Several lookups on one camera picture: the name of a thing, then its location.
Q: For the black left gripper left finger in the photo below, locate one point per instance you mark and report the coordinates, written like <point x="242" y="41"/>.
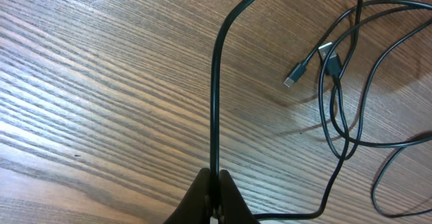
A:
<point x="195" y="206"/>

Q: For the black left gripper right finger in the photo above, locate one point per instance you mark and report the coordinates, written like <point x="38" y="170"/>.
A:
<point x="233" y="209"/>

